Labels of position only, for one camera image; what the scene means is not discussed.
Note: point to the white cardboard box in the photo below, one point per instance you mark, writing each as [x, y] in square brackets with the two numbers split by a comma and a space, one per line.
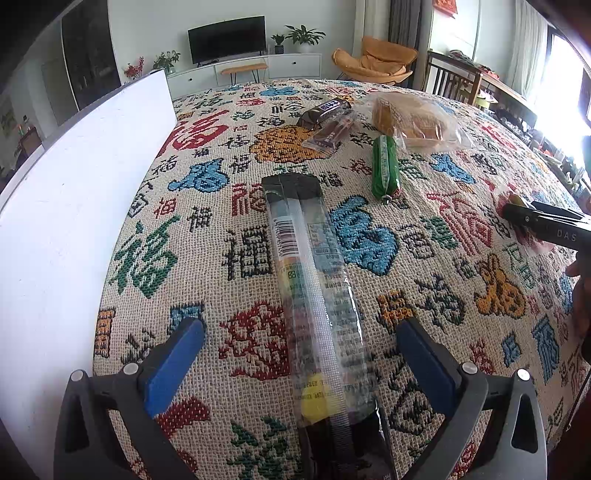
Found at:
[61, 216]

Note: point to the small wooden stool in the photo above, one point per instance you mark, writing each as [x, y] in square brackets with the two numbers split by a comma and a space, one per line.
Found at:
[255, 70]

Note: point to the dark wooden chair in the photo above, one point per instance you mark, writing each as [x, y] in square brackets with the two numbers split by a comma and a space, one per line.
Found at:
[452, 78]

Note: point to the packaged bread loaf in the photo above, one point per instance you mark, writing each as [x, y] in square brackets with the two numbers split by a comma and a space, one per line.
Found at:
[416, 122]

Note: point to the brown snack packet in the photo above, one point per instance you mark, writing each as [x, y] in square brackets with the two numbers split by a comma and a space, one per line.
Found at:
[327, 140]

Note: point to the wooden side table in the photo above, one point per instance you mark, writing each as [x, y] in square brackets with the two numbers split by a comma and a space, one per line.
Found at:
[508, 99]

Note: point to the grey curtain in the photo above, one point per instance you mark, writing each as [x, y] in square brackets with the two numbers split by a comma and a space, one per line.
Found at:
[411, 23]

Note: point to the green sausage snack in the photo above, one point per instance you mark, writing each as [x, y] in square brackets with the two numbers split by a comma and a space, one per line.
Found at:
[386, 182]

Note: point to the small potted plant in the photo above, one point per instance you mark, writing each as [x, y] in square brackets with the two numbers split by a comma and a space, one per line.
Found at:
[278, 40]

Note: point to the black flat television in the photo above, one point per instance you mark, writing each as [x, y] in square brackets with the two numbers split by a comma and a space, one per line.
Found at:
[227, 38]

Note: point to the red flower vase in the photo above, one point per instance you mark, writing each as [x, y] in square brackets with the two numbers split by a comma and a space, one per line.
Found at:
[133, 71]

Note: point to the red wall hanging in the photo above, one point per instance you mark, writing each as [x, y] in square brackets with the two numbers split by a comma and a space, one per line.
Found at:
[447, 7]

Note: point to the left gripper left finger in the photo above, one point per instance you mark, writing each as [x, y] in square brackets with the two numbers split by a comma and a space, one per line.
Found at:
[86, 446]

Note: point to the plant in white pot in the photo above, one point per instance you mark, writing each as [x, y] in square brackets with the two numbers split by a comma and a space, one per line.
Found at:
[166, 61]

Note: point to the dark chocolate bar packet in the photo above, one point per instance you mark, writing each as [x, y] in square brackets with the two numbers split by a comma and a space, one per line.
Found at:
[316, 116]

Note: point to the white tv cabinet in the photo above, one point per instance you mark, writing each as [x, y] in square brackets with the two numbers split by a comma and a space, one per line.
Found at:
[283, 66]

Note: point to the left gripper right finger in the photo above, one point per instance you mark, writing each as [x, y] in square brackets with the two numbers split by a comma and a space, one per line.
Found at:
[513, 446]

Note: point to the orange lounge chair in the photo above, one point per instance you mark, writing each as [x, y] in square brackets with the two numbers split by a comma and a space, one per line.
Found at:
[381, 62]

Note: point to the dark display cabinet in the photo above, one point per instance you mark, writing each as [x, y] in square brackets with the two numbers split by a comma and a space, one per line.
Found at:
[88, 53]

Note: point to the long clear snack package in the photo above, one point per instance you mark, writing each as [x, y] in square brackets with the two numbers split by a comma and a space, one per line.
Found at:
[340, 423]

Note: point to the green potted plant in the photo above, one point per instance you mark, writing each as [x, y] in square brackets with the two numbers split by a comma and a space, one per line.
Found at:
[304, 38]

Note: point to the patterned woven tablecloth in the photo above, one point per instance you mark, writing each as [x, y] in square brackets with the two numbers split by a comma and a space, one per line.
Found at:
[197, 242]

